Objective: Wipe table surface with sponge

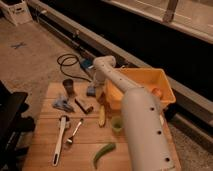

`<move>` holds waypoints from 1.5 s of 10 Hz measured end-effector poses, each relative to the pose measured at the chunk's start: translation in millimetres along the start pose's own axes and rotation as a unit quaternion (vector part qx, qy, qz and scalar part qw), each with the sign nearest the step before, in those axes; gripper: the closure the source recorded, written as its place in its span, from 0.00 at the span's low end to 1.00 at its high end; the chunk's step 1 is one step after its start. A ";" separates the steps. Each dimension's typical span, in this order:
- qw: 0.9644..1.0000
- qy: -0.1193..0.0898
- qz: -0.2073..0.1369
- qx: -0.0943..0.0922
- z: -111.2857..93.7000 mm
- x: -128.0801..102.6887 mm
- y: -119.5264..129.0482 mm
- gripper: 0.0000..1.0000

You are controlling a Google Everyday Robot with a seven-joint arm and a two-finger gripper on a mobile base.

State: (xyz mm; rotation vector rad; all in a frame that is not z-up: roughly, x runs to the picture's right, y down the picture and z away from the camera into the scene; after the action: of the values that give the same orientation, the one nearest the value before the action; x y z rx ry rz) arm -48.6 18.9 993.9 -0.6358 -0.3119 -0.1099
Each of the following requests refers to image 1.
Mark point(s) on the green plastic cup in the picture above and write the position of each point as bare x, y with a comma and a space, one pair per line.
116, 124

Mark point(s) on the orange fruit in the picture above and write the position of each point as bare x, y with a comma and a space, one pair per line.
157, 92

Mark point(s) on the dark metal cup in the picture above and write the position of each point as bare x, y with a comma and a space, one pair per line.
68, 85

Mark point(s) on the blue black power box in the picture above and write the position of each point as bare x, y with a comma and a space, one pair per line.
87, 66

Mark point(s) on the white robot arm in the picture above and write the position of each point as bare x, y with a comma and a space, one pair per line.
147, 144

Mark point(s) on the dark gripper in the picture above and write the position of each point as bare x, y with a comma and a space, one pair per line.
99, 91

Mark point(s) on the white cardboard box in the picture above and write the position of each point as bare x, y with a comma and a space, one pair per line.
17, 13

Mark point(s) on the blue sponge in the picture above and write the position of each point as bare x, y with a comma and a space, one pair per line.
91, 91

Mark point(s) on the yellow plastic bin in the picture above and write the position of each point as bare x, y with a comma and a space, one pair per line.
151, 78

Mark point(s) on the metal spoon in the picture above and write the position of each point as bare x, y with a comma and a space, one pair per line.
70, 140

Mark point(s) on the green chili pepper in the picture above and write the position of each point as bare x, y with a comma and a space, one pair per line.
104, 150

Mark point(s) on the black chair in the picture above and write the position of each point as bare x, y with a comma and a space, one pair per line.
12, 124

